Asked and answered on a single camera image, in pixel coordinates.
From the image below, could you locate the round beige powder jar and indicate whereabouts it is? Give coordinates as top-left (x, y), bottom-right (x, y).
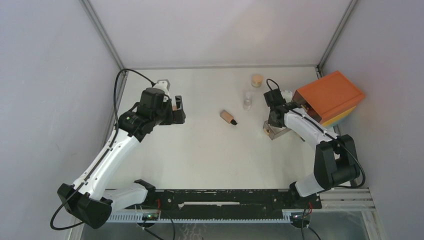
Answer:
top-left (251, 74), bottom-right (264, 88)

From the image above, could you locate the clear small bottle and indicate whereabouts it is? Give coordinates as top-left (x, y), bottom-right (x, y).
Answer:
top-left (243, 91), bottom-right (253, 111)

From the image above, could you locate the orange clear drawer organizer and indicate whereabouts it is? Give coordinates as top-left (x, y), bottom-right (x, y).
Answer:
top-left (263, 70), bottom-right (366, 141)

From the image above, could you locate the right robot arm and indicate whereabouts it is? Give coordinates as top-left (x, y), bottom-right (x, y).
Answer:
top-left (284, 109), bottom-right (363, 208)

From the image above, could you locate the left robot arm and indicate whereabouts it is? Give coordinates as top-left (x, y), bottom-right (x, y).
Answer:
top-left (57, 86), bottom-right (292, 229)

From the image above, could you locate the beige foundation tube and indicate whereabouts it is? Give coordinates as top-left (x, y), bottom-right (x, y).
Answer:
top-left (219, 110), bottom-right (238, 126)

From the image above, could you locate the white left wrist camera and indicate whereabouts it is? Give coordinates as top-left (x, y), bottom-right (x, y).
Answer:
top-left (153, 79), bottom-right (170, 98)

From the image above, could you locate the right black cable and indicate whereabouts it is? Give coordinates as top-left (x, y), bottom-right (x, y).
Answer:
top-left (265, 78), bottom-right (366, 240)

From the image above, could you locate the black cable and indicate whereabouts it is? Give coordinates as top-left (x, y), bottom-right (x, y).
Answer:
top-left (265, 78), bottom-right (366, 240)
top-left (49, 68), bottom-right (157, 231)

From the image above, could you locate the left black cable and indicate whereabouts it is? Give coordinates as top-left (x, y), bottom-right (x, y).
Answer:
top-left (49, 68), bottom-right (157, 231)

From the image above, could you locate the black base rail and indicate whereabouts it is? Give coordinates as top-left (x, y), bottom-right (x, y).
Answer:
top-left (130, 189), bottom-right (323, 221)

